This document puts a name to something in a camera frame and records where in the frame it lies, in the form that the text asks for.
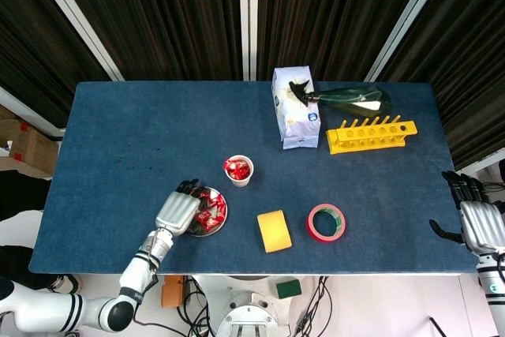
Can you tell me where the yellow sponge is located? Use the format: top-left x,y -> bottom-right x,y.
256,209 -> 294,254

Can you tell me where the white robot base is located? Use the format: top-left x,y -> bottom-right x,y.
191,273 -> 301,337

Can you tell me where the white frame post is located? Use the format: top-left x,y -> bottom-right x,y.
365,0 -> 457,82
238,0 -> 260,81
24,0 -> 126,82

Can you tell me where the white paper cup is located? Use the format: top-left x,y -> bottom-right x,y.
223,154 -> 255,188

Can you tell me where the black rod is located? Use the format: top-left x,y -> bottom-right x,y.
428,316 -> 447,337

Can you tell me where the green foam block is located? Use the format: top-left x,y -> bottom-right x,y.
275,279 -> 303,300

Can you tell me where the red tape roll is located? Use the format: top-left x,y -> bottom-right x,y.
307,203 -> 347,242

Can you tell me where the white blue tissue pack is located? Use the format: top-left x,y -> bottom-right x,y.
271,65 -> 320,151

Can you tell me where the black cable bundle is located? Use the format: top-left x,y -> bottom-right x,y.
290,275 -> 333,337
175,276 -> 217,337

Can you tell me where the orange box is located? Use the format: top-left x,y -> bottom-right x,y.
160,275 -> 186,309

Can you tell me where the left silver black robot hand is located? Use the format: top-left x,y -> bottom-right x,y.
155,178 -> 208,238

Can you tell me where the flat cardboard box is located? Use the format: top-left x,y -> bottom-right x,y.
0,155 -> 53,175

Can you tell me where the yellow test tube rack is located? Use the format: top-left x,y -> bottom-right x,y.
325,114 -> 418,155

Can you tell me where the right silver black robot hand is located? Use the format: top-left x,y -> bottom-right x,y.
428,170 -> 505,254

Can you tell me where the metal dish with candies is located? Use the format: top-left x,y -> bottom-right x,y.
189,185 -> 229,238

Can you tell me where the white frame rail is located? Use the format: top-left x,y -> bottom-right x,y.
453,147 -> 505,174
0,86 -> 66,141

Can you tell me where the person in black trousers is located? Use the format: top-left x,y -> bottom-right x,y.
0,170 -> 84,295

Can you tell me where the black pleated curtain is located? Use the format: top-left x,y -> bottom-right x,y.
256,0 -> 435,82
0,0 -> 114,127
376,0 -> 505,170
47,0 -> 242,81

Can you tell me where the cardboard box with red tape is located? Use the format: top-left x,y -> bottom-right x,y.
9,118 -> 60,176

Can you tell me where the blue felt table cloth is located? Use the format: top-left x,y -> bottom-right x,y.
28,81 -> 482,276

